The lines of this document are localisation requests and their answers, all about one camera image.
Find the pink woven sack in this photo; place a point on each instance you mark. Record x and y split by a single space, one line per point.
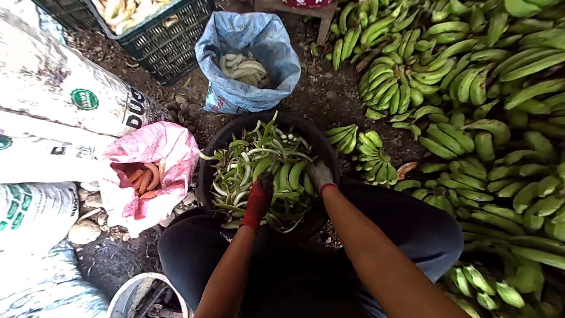
163 139

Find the pile of unripe bananas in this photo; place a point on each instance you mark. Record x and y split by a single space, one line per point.
494 137

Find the green banana bunch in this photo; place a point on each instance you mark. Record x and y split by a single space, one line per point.
284 176

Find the person's right hand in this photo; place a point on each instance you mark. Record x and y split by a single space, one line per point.
321 176

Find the person's left fingers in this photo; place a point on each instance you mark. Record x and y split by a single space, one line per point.
265 178

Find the white round bucket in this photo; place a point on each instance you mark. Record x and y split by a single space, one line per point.
120 300

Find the person's legs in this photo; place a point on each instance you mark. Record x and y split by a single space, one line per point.
415 216

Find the white sack, small black print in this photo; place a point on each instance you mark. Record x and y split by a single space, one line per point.
44 157

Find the white sack, round green logo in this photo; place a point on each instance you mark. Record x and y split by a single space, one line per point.
53 79

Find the dark green plastic crate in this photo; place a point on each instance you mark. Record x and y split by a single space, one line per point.
170 48
68 15

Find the large black round tub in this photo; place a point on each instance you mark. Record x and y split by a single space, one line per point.
212 148

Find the pile of round stones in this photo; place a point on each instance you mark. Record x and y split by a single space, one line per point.
189 111

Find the person's body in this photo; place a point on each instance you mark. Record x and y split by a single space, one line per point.
300 282

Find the small green banana cluster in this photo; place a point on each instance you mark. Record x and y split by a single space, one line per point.
344 138

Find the white sack, green block print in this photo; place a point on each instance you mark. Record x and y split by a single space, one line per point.
39 212

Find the person's right forearm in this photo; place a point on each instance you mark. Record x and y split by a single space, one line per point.
375 256

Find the pale round husk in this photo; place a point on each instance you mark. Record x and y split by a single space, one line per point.
84 232

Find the pile of peeled pale bananas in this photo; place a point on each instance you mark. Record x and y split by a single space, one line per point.
244 68

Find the person's left hand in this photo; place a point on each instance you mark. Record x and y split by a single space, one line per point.
257 204

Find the pile of banana peels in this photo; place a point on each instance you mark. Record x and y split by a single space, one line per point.
238 172

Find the white and blue plastic sack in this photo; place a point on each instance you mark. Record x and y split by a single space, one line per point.
48 287

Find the pile of peeled orange bananas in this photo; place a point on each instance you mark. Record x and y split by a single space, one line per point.
149 177

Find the person's left forearm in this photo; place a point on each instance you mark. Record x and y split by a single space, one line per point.
229 274

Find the dense green banana cluster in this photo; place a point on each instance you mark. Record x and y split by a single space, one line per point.
377 161

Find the wooden stool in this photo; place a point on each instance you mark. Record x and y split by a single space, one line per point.
325 26

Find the person's right fingers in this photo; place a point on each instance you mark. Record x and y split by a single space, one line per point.
312 171

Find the red patterned cloth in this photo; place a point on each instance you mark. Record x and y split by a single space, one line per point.
309 2

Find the brown dry leaf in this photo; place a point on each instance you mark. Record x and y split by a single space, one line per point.
406 170

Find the blue woven sack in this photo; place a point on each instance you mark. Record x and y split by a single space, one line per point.
287 57

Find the heap of peeled yellowish bananas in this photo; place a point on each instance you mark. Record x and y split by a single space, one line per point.
128 13

